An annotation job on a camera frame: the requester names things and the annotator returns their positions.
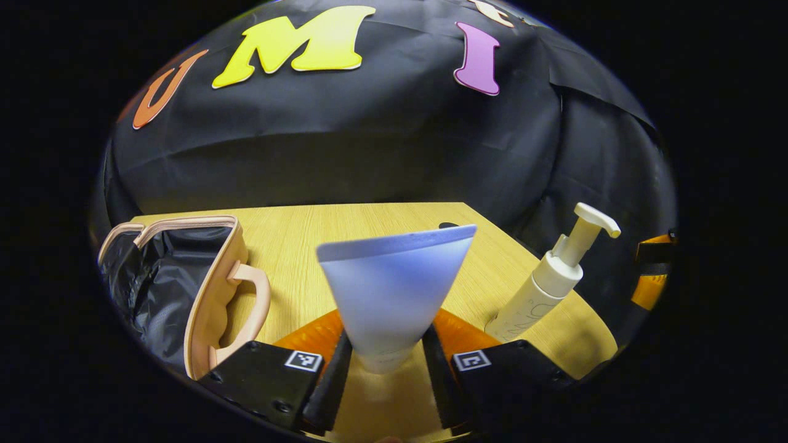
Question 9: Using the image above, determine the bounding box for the white pump bottle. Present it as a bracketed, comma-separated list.
[484, 203, 621, 344]

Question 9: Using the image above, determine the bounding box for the black backdrop cloth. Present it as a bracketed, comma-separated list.
[92, 0, 678, 345]

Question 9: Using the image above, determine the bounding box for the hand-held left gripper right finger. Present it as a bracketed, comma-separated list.
[421, 308, 577, 433]

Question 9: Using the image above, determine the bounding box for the white squeeze tube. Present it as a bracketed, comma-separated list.
[316, 225, 478, 375]

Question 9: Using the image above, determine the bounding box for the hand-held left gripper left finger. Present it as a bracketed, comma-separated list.
[196, 309, 353, 436]

